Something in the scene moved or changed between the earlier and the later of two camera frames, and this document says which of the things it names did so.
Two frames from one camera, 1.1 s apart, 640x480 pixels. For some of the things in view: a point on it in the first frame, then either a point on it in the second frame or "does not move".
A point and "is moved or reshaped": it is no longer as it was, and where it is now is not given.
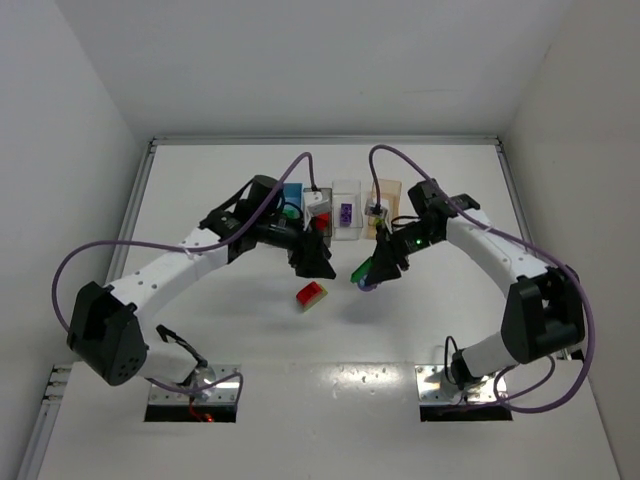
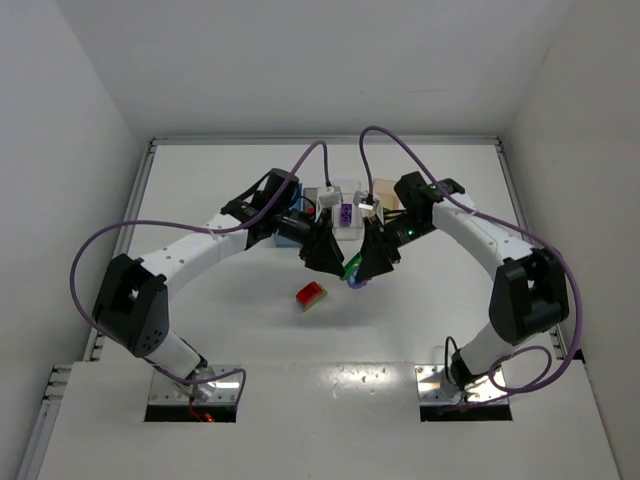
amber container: [390, 197] does not move
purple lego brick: [346, 214] does not move
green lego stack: [362, 270] is moved or reshaped
